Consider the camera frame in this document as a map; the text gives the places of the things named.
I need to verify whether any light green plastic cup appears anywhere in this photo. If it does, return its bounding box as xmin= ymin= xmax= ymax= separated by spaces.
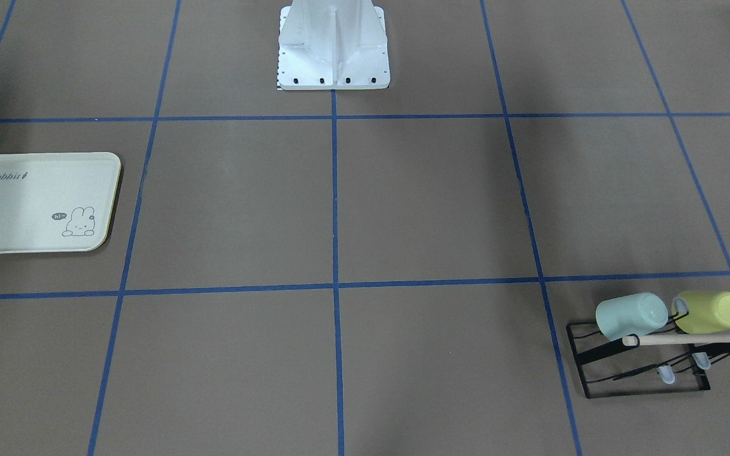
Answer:
xmin=596 ymin=293 xmax=669 ymax=341

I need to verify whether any cream rabbit tray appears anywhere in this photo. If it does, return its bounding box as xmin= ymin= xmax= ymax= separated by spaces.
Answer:
xmin=0 ymin=152 xmax=122 ymax=254

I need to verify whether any yellow plastic cup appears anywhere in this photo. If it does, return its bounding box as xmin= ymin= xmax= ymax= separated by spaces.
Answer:
xmin=672 ymin=289 xmax=730 ymax=334

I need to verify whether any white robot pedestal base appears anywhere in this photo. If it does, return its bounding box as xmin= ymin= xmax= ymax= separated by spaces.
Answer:
xmin=276 ymin=1 xmax=391 ymax=91

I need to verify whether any black wire cup rack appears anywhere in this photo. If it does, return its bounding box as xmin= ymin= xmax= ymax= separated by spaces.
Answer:
xmin=565 ymin=308 xmax=730 ymax=399

